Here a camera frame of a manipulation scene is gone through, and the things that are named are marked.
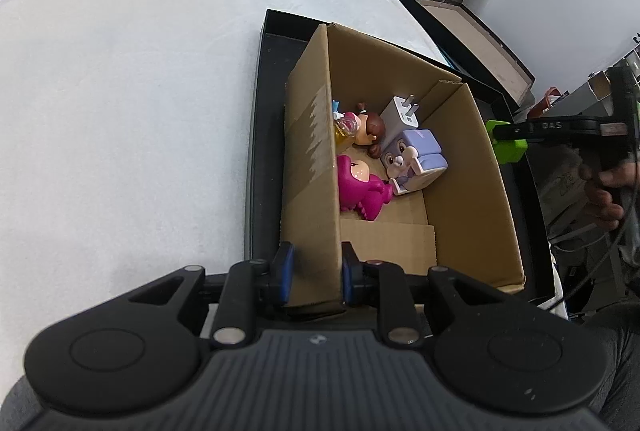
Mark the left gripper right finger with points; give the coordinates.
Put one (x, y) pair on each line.
(354, 281)

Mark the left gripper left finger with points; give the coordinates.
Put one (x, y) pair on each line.
(275, 276)

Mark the green plastic block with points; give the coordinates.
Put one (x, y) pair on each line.
(506, 151)

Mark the brown cardboard box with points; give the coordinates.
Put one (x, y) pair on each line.
(463, 220)

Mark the lavender bunny figurine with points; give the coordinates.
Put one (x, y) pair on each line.
(412, 161)

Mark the person's right hand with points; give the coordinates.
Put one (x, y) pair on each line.
(601, 208)

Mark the magenta dinosaur figurine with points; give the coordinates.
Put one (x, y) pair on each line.
(359, 190)

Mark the brown-haired girl figurine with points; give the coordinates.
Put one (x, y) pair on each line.
(361, 127)

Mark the black case with brown board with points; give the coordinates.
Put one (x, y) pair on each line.
(473, 48)

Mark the white power adapter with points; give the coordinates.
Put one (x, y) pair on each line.
(400, 114)

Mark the black shallow tray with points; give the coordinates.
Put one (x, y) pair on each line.
(284, 39)

